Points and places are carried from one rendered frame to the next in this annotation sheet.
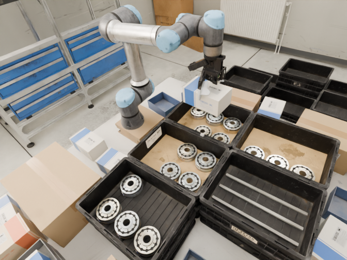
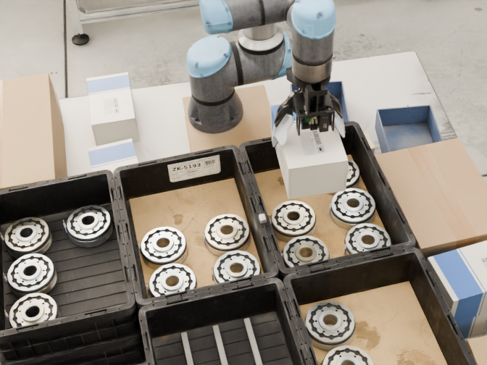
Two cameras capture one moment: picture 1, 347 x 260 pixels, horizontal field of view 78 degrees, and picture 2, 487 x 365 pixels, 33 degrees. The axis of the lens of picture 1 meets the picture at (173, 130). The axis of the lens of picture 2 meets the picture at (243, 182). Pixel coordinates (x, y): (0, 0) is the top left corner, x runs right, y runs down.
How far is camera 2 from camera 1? 1.02 m
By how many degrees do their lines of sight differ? 27
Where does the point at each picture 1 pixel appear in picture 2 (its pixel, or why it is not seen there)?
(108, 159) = (108, 160)
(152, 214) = (76, 290)
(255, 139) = (379, 304)
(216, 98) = (292, 161)
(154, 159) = (167, 209)
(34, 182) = not seen: outside the picture
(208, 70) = (296, 100)
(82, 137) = (106, 91)
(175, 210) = not seen: hidden behind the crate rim
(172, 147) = (216, 210)
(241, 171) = (279, 335)
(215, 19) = (300, 18)
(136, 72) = not seen: hidden behind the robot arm
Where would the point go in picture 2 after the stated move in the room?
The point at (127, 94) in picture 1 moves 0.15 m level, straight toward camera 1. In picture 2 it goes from (212, 53) to (186, 90)
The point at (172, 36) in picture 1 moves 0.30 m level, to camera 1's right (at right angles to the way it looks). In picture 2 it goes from (215, 12) to (360, 72)
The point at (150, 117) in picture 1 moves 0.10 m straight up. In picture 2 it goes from (254, 124) to (252, 97)
